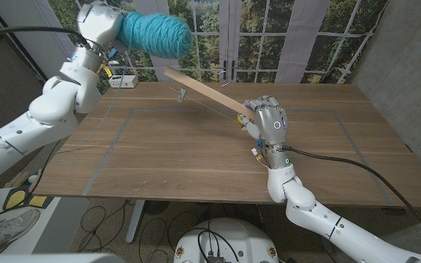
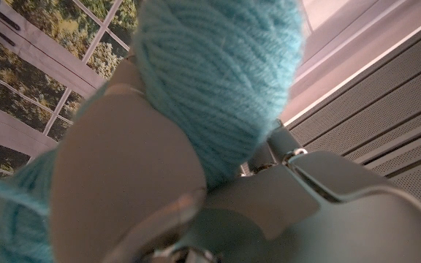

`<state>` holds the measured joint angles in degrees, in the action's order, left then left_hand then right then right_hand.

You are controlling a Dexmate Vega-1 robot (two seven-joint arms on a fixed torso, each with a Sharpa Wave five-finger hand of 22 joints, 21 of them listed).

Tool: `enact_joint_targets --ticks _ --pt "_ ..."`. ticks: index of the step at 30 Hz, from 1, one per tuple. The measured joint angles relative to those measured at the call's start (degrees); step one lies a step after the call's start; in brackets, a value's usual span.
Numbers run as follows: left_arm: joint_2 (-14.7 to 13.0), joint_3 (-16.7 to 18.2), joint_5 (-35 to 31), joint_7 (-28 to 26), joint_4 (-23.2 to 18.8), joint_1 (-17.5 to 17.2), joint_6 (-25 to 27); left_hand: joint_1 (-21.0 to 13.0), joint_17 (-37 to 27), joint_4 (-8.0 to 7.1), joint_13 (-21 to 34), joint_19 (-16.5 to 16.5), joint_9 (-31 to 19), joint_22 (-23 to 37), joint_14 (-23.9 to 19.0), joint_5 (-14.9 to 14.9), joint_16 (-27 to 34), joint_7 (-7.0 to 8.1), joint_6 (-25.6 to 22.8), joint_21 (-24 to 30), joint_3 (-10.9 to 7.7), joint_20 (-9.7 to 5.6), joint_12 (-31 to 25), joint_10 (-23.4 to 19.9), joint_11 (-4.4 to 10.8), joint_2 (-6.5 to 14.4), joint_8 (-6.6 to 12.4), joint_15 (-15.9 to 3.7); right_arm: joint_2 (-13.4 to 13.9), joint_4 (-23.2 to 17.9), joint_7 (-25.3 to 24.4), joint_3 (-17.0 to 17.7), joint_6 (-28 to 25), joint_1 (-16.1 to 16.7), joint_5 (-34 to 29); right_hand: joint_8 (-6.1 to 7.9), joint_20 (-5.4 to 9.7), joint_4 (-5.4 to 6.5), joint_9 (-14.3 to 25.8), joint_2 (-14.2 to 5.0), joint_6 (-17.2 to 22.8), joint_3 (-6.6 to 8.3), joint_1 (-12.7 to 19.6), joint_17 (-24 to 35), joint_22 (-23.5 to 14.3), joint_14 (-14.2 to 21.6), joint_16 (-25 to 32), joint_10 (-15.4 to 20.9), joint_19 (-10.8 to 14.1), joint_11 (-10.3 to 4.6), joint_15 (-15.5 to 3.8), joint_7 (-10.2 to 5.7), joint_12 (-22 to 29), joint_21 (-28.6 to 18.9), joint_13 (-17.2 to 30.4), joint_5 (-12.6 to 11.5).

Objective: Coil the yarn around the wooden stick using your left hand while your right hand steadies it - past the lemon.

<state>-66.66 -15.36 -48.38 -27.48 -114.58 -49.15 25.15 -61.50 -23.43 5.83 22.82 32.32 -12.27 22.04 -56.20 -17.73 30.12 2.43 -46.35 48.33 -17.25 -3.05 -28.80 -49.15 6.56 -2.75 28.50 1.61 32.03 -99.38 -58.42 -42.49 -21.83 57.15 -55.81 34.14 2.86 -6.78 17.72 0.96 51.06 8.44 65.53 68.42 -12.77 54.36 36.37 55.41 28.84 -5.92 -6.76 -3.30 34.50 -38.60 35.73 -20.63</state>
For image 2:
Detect teal yarn skein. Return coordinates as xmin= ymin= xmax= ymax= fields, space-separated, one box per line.
xmin=0 ymin=0 xmax=306 ymax=263

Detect printed window backdrop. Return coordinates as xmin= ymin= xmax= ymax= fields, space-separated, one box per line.
xmin=0 ymin=0 xmax=142 ymax=178

